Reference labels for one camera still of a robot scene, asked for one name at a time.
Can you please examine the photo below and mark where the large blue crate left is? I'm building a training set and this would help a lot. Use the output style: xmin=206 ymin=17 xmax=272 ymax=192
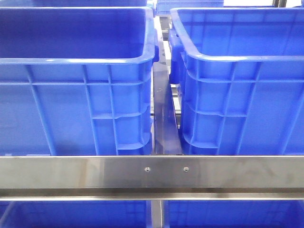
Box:
xmin=0 ymin=7 xmax=158 ymax=156

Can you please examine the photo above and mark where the large blue crate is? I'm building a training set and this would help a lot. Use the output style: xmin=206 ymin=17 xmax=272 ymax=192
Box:
xmin=0 ymin=7 xmax=158 ymax=156
xmin=169 ymin=8 xmax=304 ymax=155

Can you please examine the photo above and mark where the large blue crate right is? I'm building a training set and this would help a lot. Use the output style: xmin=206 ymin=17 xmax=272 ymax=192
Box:
xmin=169 ymin=8 xmax=304 ymax=155

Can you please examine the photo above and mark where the blue crate lower right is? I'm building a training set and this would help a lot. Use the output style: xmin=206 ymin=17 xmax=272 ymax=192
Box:
xmin=165 ymin=200 xmax=304 ymax=228

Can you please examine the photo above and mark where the blue crate rear right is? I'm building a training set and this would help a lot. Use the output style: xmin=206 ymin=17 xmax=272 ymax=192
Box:
xmin=156 ymin=0 xmax=224 ymax=15

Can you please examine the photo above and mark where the blue crate rear left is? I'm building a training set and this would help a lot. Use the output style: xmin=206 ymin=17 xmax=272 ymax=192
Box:
xmin=33 ymin=0 xmax=148 ymax=7

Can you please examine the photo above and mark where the blue crate lower left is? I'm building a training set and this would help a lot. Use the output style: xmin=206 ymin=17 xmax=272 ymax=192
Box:
xmin=0 ymin=201 xmax=152 ymax=228

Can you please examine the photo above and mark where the steel centre divider rail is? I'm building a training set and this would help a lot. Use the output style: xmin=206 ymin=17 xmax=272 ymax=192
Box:
xmin=153 ymin=16 xmax=182 ymax=155

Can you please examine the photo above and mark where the steel vertical post below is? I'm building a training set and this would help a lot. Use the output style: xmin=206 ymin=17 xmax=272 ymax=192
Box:
xmin=151 ymin=200 xmax=164 ymax=228

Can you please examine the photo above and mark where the steel shelf front rail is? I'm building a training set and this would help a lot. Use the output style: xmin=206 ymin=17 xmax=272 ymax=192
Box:
xmin=0 ymin=155 xmax=304 ymax=201

